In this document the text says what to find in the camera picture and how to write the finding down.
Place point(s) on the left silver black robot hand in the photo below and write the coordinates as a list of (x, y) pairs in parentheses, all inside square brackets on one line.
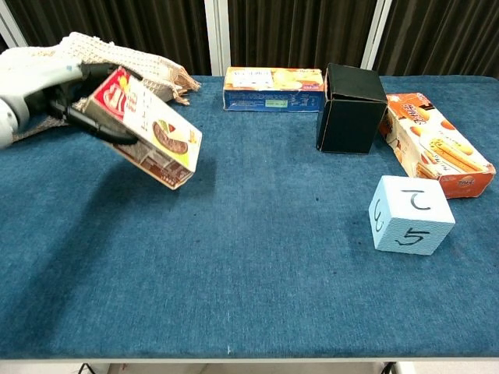
[(35, 85)]

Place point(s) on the cream red chocolate snack box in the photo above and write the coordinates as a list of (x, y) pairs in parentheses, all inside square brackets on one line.
[(156, 124)]

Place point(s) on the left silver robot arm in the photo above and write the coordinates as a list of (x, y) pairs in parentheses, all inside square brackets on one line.
[(6, 128)]

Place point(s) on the orange blue biscuit box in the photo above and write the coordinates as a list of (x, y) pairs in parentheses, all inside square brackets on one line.
[(269, 91)]

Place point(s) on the black cardboard box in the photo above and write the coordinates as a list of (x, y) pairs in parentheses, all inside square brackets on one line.
[(351, 113)]

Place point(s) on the orange stick cookie box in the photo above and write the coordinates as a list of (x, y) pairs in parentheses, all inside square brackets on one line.
[(440, 144)]

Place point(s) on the cream knitted fringed cloth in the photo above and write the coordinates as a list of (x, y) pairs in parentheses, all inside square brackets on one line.
[(128, 58)]

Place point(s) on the dark pleated curtain panel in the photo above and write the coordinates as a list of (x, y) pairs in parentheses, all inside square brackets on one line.
[(136, 27), (296, 31), (444, 35)]

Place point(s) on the blue felt table mat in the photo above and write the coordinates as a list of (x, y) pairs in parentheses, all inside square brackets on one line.
[(249, 272)]

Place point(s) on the light blue lettered cube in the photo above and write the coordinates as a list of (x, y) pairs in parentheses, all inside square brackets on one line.
[(409, 218)]

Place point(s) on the white frame post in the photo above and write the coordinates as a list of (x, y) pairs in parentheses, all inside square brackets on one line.
[(376, 35), (217, 35), (11, 29)]

